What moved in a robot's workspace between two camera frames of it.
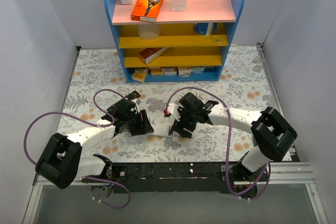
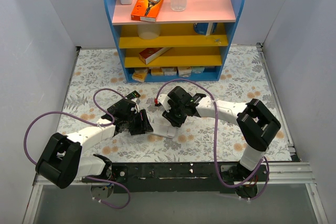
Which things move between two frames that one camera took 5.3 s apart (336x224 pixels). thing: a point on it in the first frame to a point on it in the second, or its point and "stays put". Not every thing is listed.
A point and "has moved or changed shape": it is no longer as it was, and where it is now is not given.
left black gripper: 143,122 stays put
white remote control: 163,130 has moved or changed shape
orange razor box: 148,5 stays put
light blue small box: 197,70 stays put
